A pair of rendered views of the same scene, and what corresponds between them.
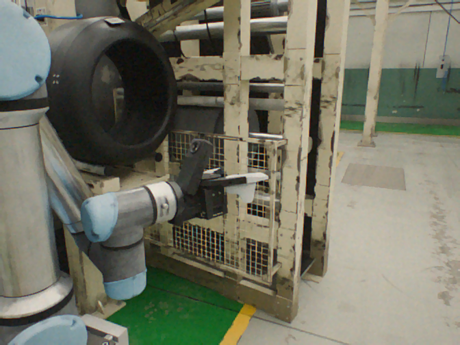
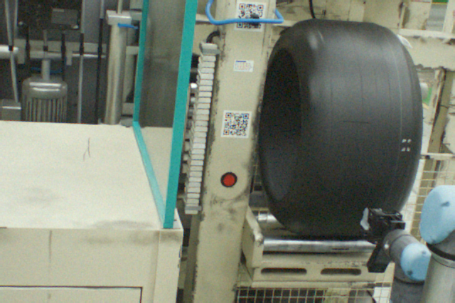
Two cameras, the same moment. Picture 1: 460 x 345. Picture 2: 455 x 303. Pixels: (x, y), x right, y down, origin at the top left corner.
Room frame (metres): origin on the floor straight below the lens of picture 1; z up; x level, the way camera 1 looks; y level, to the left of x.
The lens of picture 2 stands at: (0.06, 2.51, 2.01)
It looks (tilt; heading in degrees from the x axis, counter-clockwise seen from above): 21 degrees down; 313
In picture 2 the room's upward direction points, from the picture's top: 7 degrees clockwise
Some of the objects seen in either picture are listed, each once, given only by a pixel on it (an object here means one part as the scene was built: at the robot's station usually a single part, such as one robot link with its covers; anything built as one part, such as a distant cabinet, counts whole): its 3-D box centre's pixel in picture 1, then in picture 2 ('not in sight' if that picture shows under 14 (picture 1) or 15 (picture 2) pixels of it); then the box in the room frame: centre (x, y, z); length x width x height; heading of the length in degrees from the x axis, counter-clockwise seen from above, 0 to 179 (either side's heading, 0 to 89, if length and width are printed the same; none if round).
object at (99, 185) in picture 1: (83, 179); (312, 264); (1.43, 0.62, 0.83); 0.36 x 0.09 x 0.06; 57
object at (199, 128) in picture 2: not in sight; (200, 129); (1.69, 0.86, 1.19); 0.05 x 0.04 x 0.48; 147
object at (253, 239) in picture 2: not in sight; (242, 220); (1.64, 0.69, 0.90); 0.40 x 0.03 x 0.10; 147
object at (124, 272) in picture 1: (120, 260); not in sight; (0.57, 0.20, 0.94); 0.11 x 0.08 x 0.11; 40
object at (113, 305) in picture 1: (91, 305); not in sight; (1.67, 0.77, 0.02); 0.27 x 0.27 x 0.04; 57
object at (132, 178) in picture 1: (111, 179); (297, 252); (1.54, 0.55, 0.80); 0.37 x 0.36 x 0.02; 147
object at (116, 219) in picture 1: (118, 214); not in sight; (0.56, 0.19, 1.04); 0.11 x 0.08 x 0.09; 130
